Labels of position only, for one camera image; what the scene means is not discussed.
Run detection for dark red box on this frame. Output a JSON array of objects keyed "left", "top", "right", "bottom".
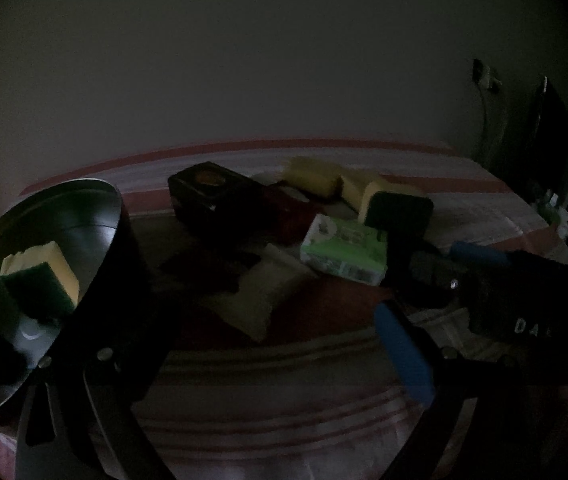
[{"left": 263, "top": 182, "right": 321, "bottom": 245}]

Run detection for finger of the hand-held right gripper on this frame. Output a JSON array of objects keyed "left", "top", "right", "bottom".
[
  {"left": 406, "top": 250, "right": 467, "bottom": 308},
  {"left": 450, "top": 240, "right": 514, "bottom": 268}
]

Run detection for black box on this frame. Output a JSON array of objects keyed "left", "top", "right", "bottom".
[{"left": 168, "top": 161, "right": 271, "bottom": 242}]

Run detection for red and white striped cloth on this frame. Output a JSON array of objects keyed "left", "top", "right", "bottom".
[{"left": 0, "top": 138, "right": 568, "bottom": 480}]

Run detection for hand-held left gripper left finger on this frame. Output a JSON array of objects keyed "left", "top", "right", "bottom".
[{"left": 14, "top": 280, "right": 181, "bottom": 480}]

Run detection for white packet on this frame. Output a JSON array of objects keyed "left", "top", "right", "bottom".
[{"left": 198, "top": 243, "right": 315, "bottom": 344}]

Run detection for green tissue pack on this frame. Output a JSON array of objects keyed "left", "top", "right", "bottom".
[{"left": 299, "top": 213, "right": 390, "bottom": 286}]

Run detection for small white objects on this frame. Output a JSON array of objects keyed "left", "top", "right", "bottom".
[{"left": 532, "top": 187, "right": 568, "bottom": 237}]

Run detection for yellow and green sponge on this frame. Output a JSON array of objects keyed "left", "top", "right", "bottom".
[
  {"left": 0, "top": 241, "right": 81, "bottom": 319},
  {"left": 357, "top": 180, "right": 435, "bottom": 237}
]

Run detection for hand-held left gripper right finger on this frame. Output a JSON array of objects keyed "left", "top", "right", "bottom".
[{"left": 373, "top": 299, "right": 519, "bottom": 480}]

